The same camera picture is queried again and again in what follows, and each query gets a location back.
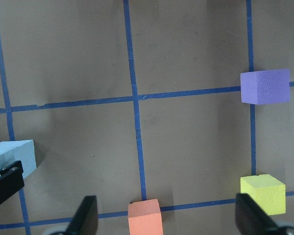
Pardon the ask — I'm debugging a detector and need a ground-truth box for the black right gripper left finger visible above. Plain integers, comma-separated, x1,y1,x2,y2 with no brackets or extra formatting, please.
65,195,98,235

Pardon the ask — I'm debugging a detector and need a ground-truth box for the light blue foam block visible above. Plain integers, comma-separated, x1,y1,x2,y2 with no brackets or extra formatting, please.
0,140,37,179

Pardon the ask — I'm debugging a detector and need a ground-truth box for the orange foam block right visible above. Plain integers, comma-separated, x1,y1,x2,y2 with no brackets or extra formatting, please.
128,199,164,235

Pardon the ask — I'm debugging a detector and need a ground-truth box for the yellow foam block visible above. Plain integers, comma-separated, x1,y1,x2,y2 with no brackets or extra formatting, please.
240,174,286,215

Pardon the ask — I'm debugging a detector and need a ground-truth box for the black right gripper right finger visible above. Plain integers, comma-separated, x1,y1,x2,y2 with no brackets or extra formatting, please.
235,193,280,235

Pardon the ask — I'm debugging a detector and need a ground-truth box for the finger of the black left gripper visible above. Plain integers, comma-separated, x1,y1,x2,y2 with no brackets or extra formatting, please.
0,161,25,205

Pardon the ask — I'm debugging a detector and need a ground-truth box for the purple foam block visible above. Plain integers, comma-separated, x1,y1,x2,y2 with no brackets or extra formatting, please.
240,69,291,105

